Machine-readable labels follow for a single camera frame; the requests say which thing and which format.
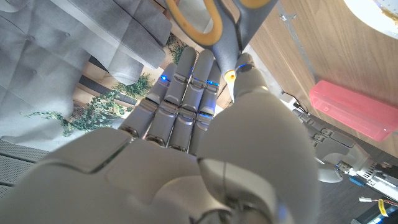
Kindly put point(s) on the gold rimmed paper plate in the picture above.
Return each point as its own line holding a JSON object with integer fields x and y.
{"x": 373, "y": 14}

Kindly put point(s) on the red sponge block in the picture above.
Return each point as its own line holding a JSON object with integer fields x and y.
{"x": 354, "y": 110}

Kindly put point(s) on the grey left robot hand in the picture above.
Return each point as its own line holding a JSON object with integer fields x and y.
{"x": 335, "y": 149}

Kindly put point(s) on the printed room backdrop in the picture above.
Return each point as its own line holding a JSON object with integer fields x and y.
{"x": 62, "y": 62}

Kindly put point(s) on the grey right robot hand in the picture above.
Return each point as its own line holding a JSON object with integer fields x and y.
{"x": 155, "y": 174}

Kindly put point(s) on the white power strip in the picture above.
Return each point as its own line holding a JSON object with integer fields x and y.
{"x": 287, "y": 99}

